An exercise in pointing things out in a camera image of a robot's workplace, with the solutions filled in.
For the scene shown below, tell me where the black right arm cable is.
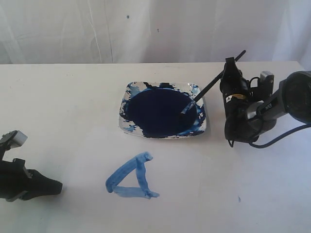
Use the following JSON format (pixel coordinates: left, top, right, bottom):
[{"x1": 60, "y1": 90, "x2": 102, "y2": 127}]
[{"x1": 227, "y1": 121, "x2": 311, "y2": 149}]

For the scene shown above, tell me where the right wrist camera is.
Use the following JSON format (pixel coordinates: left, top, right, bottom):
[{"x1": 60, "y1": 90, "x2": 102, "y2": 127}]
[{"x1": 249, "y1": 71, "x2": 274, "y2": 102}]

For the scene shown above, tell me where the white plate with blue paint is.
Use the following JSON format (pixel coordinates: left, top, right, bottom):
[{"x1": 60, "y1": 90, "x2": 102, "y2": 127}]
[{"x1": 119, "y1": 82, "x2": 207, "y2": 139}]

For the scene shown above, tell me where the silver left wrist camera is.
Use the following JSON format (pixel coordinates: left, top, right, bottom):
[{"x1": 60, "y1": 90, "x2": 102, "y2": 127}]
[{"x1": 0, "y1": 130, "x2": 28, "y2": 153}]

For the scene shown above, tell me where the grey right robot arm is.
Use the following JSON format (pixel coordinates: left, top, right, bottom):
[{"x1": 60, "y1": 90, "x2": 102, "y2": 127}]
[{"x1": 220, "y1": 57, "x2": 311, "y2": 143}]

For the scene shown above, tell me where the white backdrop curtain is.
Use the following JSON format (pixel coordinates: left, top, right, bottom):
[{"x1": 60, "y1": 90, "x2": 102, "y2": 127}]
[{"x1": 0, "y1": 0, "x2": 311, "y2": 69}]

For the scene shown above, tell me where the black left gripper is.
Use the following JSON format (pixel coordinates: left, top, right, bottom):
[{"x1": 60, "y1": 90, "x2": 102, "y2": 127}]
[{"x1": 0, "y1": 159, "x2": 63, "y2": 201}]

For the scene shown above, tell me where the black paintbrush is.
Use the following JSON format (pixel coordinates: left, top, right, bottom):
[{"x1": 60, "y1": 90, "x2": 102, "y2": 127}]
[{"x1": 176, "y1": 50, "x2": 250, "y2": 122}]

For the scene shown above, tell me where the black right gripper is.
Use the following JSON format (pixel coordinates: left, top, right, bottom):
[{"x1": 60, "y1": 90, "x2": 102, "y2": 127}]
[{"x1": 220, "y1": 57, "x2": 259, "y2": 142}]

